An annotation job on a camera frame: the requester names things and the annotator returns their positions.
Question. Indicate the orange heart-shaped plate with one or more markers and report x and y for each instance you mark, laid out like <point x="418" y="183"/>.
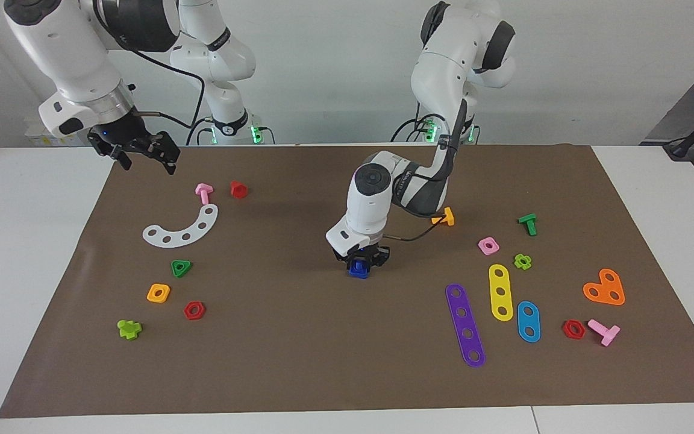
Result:
<point x="605" y="290"/>

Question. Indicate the orange square nut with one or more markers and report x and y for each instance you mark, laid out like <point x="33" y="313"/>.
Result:
<point x="165" y="289"/>

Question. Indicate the yellow three-hole plate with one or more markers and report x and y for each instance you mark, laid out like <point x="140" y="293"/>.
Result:
<point x="500" y="281"/>

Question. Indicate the red hexagon nut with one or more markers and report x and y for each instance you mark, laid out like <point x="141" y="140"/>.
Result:
<point x="565" y="329"/>
<point x="187" y="311"/>

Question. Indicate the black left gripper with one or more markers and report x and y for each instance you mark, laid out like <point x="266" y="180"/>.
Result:
<point x="377" y="253"/>

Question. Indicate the white curved perforated plate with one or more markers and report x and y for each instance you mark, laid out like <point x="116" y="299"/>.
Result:
<point x="176" y="240"/>

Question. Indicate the lime green cross bolt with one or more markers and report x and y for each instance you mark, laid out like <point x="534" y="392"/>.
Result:
<point x="129" y="330"/>

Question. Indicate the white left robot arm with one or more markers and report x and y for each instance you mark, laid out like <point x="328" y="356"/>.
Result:
<point x="371" y="205"/>

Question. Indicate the pink plastic bolt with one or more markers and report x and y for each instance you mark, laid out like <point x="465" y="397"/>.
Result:
<point x="204" y="194"/>
<point x="609" y="333"/>

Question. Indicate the red plastic bolt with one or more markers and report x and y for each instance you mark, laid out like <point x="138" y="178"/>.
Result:
<point x="238" y="190"/>

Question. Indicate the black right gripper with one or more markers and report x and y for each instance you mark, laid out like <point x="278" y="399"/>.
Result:
<point x="132" y="137"/>

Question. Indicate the purple four-hole plate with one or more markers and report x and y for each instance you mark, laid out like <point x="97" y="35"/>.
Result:
<point x="465" y="323"/>

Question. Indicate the lime green cross nut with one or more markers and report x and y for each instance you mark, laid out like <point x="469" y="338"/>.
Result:
<point x="518" y="260"/>

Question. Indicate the blue two-hole plate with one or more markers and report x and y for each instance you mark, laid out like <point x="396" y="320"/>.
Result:
<point x="528" y="321"/>

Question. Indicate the pink square nut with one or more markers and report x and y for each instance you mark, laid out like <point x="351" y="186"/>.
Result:
<point x="495" y="248"/>

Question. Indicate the green plastic bolt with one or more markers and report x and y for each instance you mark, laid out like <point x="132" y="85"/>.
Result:
<point x="528" y="224"/>

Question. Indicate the blue square nut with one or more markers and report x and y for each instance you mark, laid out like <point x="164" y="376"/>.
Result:
<point x="359" y="273"/>

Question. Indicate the green triangle nut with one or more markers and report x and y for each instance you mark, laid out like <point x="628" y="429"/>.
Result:
<point x="185" y="266"/>

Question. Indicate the brown table mat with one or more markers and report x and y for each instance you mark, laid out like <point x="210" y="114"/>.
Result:
<point x="323" y="349"/>

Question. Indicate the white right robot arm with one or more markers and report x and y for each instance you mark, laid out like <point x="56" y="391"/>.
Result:
<point x="64" y="54"/>

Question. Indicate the orange plastic bolt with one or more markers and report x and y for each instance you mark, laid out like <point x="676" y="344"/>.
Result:
<point x="447" y="217"/>

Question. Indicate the white background box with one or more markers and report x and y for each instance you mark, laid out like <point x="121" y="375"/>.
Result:
<point x="40" y="138"/>

